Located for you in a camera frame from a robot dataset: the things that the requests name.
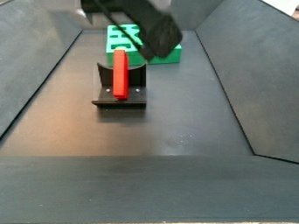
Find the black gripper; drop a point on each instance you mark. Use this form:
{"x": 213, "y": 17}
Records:
{"x": 159, "y": 32}

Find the red double-square block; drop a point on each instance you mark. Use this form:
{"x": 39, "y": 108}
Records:
{"x": 120, "y": 74}

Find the green shape sorting board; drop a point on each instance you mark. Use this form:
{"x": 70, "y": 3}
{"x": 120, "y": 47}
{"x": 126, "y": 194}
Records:
{"x": 118, "y": 41}

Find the black curved holder stand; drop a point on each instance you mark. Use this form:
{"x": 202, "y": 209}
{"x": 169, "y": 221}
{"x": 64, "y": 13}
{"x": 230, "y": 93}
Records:
{"x": 136, "y": 88}

